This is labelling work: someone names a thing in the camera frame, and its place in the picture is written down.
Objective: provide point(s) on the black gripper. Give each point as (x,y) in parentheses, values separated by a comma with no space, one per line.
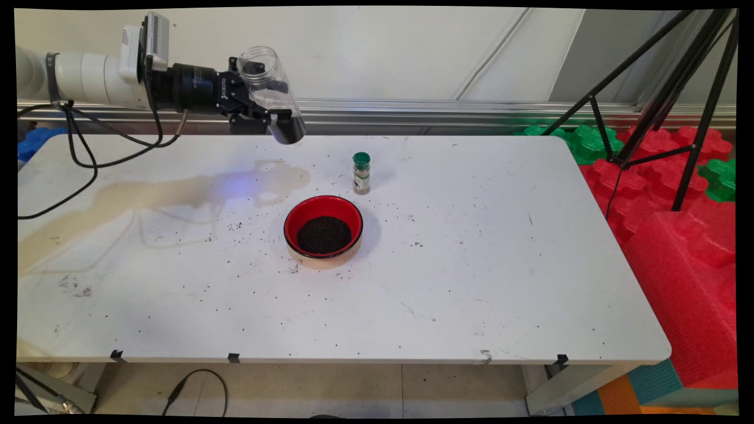
(194,88)

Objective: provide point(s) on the clear plastic jar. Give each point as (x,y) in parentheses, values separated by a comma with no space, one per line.
(265,76)

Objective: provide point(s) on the pile of black seeds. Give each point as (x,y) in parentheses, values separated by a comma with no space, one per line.
(324,235)
(290,133)

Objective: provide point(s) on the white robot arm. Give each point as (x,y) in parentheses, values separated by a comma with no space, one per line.
(88,76)

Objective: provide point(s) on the red bowl with beige outside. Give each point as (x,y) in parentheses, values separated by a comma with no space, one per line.
(324,207)

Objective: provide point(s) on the green-capped spice bottle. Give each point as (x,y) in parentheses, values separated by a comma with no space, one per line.
(361,176)

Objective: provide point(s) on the blue foam mat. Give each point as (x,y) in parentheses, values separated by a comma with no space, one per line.
(38,141)

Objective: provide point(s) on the grey metal table leg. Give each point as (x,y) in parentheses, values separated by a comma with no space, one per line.
(59,386)

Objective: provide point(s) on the green foam puzzle mat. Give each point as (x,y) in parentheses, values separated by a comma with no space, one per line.
(720,179)
(589,144)

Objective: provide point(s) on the red foam floor mat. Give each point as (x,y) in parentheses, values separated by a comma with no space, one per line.
(642,176)

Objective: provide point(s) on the black tripod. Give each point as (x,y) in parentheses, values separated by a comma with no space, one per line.
(704,88)

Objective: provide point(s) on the teal and orange foam mat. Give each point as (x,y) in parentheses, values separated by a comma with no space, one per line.
(654,383)

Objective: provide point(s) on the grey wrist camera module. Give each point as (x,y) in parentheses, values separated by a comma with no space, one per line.
(156,41)

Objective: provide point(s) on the aluminium wall rail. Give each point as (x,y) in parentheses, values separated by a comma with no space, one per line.
(412,109)

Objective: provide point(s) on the white table leg frame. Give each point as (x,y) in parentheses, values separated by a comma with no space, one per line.
(565,388)

